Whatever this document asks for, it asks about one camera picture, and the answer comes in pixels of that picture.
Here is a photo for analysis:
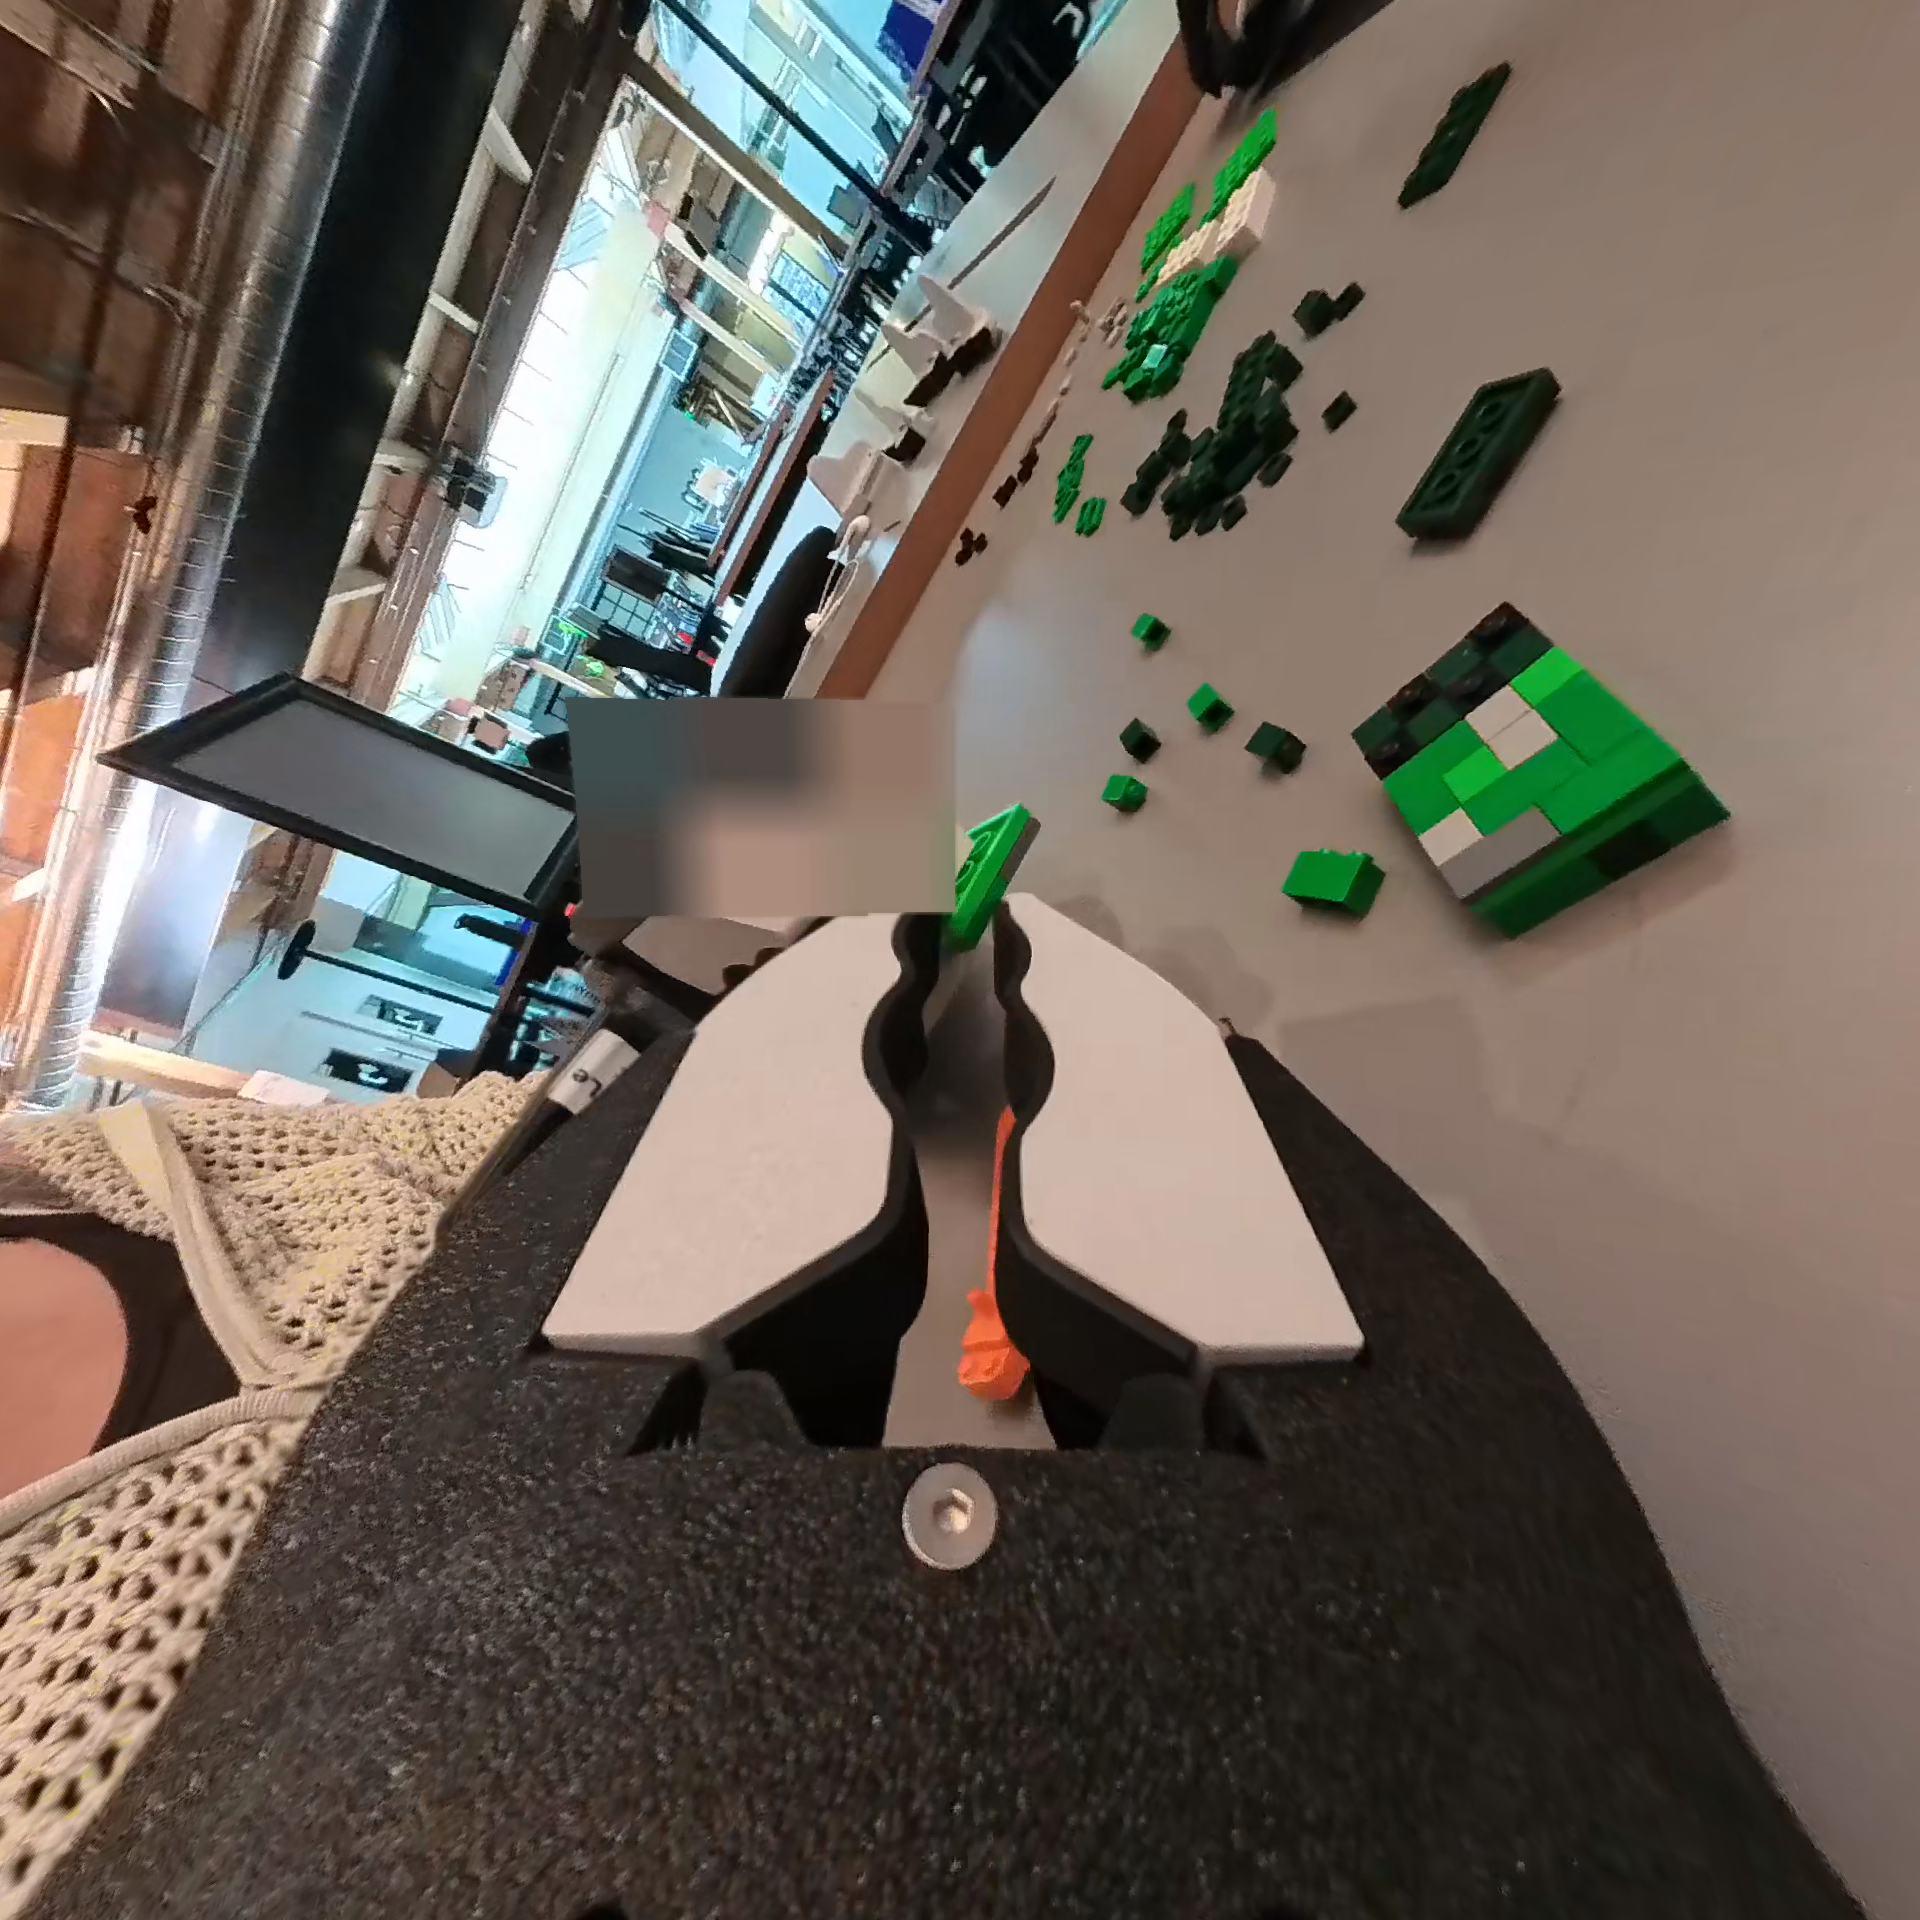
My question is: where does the black office chair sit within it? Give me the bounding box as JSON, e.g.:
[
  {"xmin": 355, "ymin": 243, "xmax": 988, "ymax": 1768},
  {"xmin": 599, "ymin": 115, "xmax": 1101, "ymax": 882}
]
[{"xmin": 717, "ymin": 526, "xmax": 845, "ymax": 701}]

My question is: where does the silver ventilation pipe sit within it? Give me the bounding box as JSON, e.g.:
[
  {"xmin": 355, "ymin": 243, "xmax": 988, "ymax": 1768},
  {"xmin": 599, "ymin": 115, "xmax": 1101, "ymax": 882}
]
[{"xmin": 0, "ymin": 345, "xmax": 325, "ymax": 1114}]

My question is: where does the orange brick separator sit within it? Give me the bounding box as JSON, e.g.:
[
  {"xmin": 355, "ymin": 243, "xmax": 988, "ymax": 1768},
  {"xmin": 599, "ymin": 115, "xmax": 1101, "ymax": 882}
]
[{"xmin": 955, "ymin": 1106, "xmax": 1032, "ymax": 1409}]

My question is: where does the cream knit sweater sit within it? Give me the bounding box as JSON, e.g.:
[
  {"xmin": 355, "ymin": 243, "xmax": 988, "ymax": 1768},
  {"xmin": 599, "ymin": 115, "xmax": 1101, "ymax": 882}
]
[{"xmin": 0, "ymin": 1072, "xmax": 560, "ymax": 1869}]

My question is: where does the black cable with white label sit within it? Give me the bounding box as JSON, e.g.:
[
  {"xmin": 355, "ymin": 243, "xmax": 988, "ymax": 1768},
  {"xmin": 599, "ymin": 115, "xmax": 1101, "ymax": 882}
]
[{"xmin": 509, "ymin": 1030, "xmax": 628, "ymax": 1192}]

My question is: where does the green studded lego plate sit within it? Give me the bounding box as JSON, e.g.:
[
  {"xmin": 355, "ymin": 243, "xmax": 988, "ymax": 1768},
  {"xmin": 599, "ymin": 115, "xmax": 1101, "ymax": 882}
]
[{"xmin": 945, "ymin": 805, "xmax": 1040, "ymax": 952}]

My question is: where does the pile of bright green lego pieces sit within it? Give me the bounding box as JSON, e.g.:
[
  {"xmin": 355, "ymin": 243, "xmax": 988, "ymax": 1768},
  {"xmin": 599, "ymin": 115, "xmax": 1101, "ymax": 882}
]
[{"xmin": 1097, "ymin": 108, "xmax": 1279, "ymax": 405}]

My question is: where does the dark green lego plate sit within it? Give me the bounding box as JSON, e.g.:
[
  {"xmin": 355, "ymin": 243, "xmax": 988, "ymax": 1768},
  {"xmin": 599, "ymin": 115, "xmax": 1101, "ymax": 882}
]
[{"xmin": 1396, "ymin": 65, "xmax": 1512, "ymax": 211}]

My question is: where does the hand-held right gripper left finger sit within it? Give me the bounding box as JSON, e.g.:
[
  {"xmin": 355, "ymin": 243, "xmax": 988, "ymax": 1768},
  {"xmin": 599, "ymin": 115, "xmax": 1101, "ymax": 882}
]
[{"xmin": 540, "ymin": 914, "xmax": 923, "ymax": 1361}]

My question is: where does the green pixelated lego block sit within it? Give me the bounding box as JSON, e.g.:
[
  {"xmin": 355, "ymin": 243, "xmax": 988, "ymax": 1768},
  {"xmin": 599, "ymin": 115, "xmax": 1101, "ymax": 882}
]
[{"xmin": 1353, "ymin": 604, "xmax": 1733, "ymax": 941}]

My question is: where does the dark green lego brick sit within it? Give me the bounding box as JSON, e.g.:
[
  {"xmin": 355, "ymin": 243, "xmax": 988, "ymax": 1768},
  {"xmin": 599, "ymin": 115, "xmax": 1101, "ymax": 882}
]
[{"xmin": 1392, "ymin": 369, "xmax": 1564, "ymax": 544}]

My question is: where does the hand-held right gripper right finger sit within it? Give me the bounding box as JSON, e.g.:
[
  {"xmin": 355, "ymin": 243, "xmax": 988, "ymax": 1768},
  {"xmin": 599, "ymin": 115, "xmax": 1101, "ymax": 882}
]
[{"xmin": 990, "ymin": 896, "xmax": 1368, "ymax": 1371}]

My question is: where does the black framed screen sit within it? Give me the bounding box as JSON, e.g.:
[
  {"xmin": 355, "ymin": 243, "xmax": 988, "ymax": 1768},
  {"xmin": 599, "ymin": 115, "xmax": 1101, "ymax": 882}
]
[{"xmin": 96, "ymin": 672, "xmax": 583, "ymax": 921}]

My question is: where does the pile of dark green lego pieces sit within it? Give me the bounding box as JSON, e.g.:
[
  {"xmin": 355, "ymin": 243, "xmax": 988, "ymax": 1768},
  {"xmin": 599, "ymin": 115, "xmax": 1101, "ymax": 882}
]
[{"xmin": 1118, "ymin": 282, "xmax": 1368, "ymax": 542}]

